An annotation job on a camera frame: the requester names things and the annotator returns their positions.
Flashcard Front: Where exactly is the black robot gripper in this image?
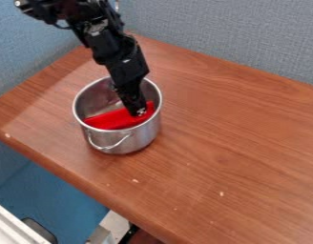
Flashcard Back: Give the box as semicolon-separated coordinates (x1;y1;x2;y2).
91;34;149;117

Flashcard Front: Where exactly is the stainless steel pot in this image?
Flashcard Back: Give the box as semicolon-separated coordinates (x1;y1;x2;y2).
72;76;163;154

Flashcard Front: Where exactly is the red plastic block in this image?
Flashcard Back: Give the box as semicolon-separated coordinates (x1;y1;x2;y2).
84;101;155;130

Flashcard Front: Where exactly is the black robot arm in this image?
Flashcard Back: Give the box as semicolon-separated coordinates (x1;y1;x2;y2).
13;0;149;116

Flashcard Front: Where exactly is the white box with black base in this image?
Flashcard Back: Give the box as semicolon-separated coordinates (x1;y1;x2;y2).
0;205;59;244

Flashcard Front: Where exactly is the grey table leg bracket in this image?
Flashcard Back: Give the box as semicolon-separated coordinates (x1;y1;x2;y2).
86;211;130;244

